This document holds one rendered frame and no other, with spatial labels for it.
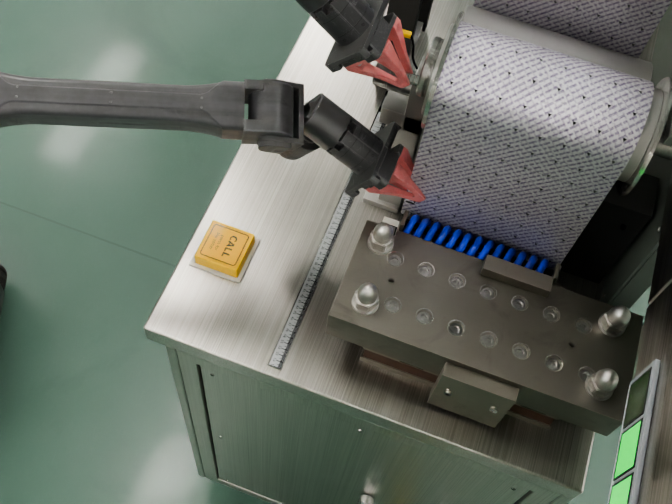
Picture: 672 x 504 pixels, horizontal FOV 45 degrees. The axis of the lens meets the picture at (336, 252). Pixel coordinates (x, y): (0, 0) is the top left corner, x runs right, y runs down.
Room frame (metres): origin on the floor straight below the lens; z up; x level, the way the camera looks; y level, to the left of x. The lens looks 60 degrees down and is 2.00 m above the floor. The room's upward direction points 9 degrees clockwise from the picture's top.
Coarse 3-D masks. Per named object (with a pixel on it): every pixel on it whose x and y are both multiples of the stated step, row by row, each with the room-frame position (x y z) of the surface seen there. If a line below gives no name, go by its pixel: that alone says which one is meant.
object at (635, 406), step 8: (648, 376) 0.36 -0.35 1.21; (640, 384) 0.36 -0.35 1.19; (632, 392) 0.36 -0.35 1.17; (640, 392) 0.35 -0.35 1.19; (632, 400) 0.35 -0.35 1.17; (640, 400) 0.34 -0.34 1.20; (632, 408) 0.34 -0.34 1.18; (640, 408) 0.33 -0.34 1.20; (632, 416) 0.33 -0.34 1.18; (624, 424) 0.33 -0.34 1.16
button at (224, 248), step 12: (216, 228) 0.62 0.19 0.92; (228, 228) 0.63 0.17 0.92; (204, 240) 0.60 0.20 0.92; (216, 240) 0.60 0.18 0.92; (228, 240) 0.61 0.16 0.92; (240, 240) 0.61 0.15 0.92; (252, 240) 0.61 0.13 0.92; (204, 252) 0.58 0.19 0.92; (216, 252) 0.58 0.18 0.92; (228, 252) 0.58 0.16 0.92; (240, 252) 0.59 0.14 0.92; (204, 264) 0.57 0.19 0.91; (216, 264) 0.56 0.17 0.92; (228, 264) 0.56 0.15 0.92; (240, 264) 0.57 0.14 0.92
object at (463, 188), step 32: (416, 160) 0.64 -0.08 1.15; (448, 160) 0.64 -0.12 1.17; (480, 160) 0.63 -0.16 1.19; (448, 192) 0.63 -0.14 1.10; (480, 192) 0.63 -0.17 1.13; (512, 192) 0.62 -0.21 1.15; (544, 192) 0.61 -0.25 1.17; (576, 192) 0.60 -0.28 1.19; (448, 224) 0.63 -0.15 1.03; (480, 224) 0.62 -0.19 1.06; (512, 224) 0.61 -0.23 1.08; (544, 224) 0.61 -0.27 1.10; (576, 224) 0.60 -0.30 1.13; (544, 256) 0.60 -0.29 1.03
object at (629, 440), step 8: (632, 432) 0.31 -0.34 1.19; (624, 440) 0.30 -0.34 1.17; (632, 440) 0.30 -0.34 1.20; (624, 448) 0.29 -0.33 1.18; (632, 448) 0.29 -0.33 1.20; (624, 456) 0.28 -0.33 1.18; (632, 456) 0.28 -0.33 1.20; (624, 464) 0.27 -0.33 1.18; (632, 464) 0.27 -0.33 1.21; (616, 472) 0.27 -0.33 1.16
